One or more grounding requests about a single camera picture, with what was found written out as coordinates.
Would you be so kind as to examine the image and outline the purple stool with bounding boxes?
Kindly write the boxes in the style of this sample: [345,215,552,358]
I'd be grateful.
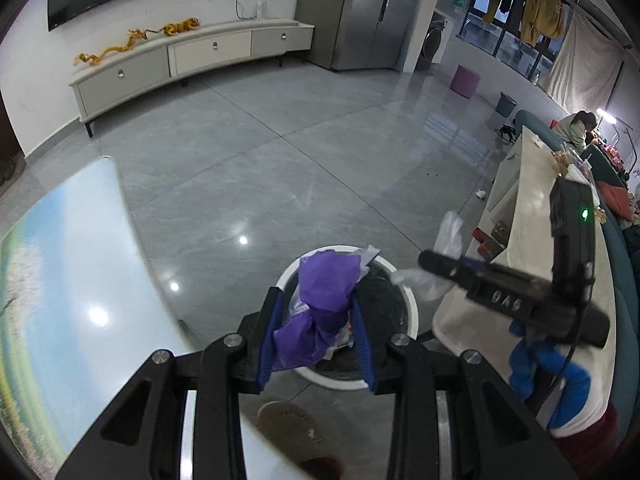
[450,65,482,99]

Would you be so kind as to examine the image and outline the white marble counter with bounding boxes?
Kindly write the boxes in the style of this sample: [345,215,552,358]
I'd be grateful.
[432,132,618,436]

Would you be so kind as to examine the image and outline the teal sofa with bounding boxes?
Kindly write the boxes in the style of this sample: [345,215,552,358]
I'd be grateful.
[515,110,640,411]

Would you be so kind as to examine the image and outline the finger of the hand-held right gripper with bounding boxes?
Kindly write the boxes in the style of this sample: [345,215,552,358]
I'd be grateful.
[460,256,553,283]
[418,250,476,288]

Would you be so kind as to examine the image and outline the glass balcony window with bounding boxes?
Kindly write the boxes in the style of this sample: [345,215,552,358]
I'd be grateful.
[457,0,576,81]

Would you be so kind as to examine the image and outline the orange cushion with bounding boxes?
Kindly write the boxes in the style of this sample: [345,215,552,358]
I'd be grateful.
[597,182,632,221]

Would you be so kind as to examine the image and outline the beige hanging sheet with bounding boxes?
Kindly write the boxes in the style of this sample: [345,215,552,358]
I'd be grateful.
[542,10,626,113]

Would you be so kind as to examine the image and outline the person's right hand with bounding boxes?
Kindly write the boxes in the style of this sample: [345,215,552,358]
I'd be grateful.
[509,322,592,431]

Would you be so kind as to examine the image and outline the person's right forearm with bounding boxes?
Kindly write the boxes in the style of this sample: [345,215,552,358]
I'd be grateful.
[547,402,623,480]

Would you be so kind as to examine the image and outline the long white TV cabinet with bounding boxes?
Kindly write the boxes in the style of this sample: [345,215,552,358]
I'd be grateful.
[68,18,315,137]

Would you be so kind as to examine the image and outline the dark brown door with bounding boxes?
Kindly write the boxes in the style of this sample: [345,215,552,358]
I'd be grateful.
[0,92,25,171]

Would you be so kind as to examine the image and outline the golden dragon ornament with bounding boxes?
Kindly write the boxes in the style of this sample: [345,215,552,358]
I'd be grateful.
[75,19,202,67]

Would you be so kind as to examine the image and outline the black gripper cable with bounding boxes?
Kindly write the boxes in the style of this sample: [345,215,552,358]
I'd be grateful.
[530,260,596,418]

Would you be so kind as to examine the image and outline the white round trash bin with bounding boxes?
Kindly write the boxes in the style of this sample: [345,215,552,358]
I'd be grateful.
[274,244,418,391]

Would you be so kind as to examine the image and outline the silver refrigerator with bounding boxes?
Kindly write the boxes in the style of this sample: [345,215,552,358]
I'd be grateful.
[295,0,428,72]

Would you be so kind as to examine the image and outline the clear plastic wrap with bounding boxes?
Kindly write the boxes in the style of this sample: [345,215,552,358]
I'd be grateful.
[395,211,466,301]

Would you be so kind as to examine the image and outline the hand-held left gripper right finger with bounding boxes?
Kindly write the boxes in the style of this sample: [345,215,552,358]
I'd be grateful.
[350,290,576,480]

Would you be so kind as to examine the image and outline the landscape print glass table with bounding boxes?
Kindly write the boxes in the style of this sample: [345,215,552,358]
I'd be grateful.
[0,156,311,480]

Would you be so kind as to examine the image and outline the grey washing machine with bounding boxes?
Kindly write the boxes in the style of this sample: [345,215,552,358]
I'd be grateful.
[417,10,451,72]

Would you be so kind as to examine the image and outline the beige slipper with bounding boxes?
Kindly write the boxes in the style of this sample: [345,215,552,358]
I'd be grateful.
[256,400,346,480]

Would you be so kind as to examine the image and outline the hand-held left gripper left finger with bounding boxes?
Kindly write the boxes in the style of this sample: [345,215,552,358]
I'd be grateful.
[56,286,288,480]

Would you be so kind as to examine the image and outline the yellow hanging garments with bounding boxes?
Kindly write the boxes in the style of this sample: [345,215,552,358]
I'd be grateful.
[520,0,564,46]

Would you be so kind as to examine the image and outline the purple plastic bag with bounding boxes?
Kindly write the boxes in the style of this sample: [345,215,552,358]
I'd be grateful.
[272,251,368,373]

